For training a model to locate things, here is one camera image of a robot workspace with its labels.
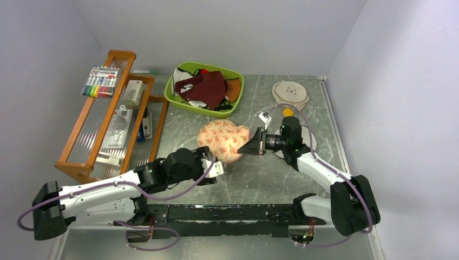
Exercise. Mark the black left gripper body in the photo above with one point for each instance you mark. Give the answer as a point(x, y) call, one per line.
point(196, 171)

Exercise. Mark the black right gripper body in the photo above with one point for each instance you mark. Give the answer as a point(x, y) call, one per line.
point(274, 142)

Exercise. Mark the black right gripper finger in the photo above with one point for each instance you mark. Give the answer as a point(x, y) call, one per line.
point(250, 148)
point(259, 136)

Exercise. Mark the pink floral laundry bag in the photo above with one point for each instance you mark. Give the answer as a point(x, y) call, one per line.
point(223, 138)

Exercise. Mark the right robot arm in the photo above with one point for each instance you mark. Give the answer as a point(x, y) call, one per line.
point(351, 206)

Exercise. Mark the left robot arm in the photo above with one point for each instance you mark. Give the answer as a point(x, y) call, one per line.
point(57, 208)

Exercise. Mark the white mesh round laundry bag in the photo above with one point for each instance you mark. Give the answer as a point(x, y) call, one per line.
point(309, 138)

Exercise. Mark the beige round laundry bag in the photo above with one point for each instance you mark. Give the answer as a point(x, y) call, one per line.
point(290, 92)

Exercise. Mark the yellow small block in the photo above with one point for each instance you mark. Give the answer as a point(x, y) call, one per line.
point(288, 112)

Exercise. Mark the blue white item on rack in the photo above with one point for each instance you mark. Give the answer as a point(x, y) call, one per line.
point(146, 128)

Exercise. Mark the orange cloth in basin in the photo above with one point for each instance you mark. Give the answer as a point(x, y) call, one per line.
point(233, 89)

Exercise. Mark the maroon cloth garment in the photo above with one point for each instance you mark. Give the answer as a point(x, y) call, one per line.
point(209, 88)

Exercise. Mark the clear packet on rack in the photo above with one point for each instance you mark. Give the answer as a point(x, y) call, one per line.
point(117, 131)

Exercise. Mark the wooden tiered rack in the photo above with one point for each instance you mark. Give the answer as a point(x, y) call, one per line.
point(78, 158)

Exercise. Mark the white small carton box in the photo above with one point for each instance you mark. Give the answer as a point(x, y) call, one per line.
point(133, 93)

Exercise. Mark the white black-trimmed garment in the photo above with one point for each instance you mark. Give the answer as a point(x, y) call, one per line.
point(179, 75)

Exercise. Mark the green capped marker pen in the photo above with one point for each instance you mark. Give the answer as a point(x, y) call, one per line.
point(144, 72)

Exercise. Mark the colour marker pen pack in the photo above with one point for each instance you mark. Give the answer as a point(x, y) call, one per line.
point(101, 82)

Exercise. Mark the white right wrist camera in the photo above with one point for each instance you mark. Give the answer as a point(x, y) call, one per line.
point(265, 118)

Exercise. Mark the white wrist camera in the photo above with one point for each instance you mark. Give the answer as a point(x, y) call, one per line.
point(265, 118)
point(214, 168)

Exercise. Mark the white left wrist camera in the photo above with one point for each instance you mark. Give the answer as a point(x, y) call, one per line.
point(214, 168)

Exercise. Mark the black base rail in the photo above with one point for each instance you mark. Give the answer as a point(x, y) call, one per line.
point(230, 220)

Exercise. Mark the white pipe along wall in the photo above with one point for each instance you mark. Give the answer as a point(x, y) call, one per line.
point(341, 150)

